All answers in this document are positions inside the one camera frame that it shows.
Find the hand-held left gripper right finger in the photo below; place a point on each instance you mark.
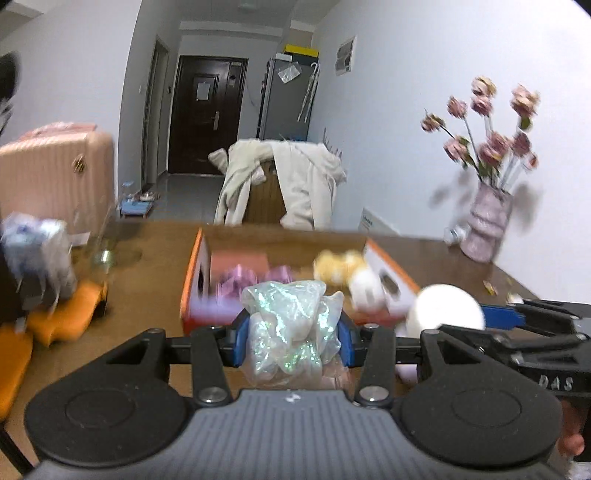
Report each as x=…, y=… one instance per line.
x=347, y=341

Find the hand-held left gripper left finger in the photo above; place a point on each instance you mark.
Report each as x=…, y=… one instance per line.
x=241, y=337

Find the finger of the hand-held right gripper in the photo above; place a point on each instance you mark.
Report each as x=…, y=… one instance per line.
x=480, y=339
x=501, y=316

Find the iridescent plastic bag ball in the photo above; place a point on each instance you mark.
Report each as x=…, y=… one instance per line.
x=286, y=323

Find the white round sponge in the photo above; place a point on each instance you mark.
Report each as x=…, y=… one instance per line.
x=443, y=309

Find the purple plush toy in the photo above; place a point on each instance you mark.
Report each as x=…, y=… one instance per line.
x=236, y=280

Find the orange cardboard box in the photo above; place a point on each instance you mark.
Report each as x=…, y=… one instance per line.
x=189, y=302

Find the yellow plush toy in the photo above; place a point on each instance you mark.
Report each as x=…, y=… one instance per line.
x=334, y=266

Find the person's right hand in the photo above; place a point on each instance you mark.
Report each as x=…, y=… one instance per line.
x=572, y=438

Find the white charger plug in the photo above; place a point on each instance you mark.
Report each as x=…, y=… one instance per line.
x=515, y=298

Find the yellow wrapped candy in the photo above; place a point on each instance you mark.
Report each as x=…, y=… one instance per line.
x=489, y=287

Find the pink textured vase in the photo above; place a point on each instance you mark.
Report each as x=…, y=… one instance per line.
x=487, y=226

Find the small white device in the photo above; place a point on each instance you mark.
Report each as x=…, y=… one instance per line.
x=455, y=235

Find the white carton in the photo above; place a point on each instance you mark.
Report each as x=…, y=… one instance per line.
x=376, y=222

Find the wooden chair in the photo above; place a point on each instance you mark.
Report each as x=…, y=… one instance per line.
x=265, y=198

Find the round glass coaster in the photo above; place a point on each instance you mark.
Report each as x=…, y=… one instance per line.
x=117, y=257

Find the beige coat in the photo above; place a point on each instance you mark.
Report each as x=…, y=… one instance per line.
x=300, y=184

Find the dried pink roses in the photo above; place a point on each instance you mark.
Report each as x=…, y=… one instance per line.
x=489, y=152

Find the blue pet bowl stand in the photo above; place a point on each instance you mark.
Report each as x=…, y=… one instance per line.
x=137, y=204

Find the clear glass cup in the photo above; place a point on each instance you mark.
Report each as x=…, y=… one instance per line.
x=99, y=235

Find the dark entrance door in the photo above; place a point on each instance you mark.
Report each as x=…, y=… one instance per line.
x=207, y=138

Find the blue and white plastic pack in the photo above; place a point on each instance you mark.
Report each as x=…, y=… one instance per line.
x=39, y=258

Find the grey refrigerator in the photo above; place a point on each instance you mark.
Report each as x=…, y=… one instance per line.
x=284, y=110

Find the side room door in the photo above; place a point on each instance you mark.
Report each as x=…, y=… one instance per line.
x=154, y=115

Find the black paper bag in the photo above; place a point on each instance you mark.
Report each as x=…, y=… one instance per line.
x=6, y=290

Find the paper sheet on door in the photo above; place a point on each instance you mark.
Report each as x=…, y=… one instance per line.
x=203, y=90

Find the white umbrella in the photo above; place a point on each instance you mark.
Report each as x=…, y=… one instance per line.
x=308, y=92

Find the pink suitcase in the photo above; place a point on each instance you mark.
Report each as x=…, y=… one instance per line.
x=41, y=175

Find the clear plastic pouch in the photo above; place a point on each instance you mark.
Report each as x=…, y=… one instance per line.
x=289, y=73

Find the yellow and black box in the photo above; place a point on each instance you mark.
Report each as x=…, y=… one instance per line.
x=302, y=50

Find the black cloth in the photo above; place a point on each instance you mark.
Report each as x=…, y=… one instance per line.
x=9, y=71

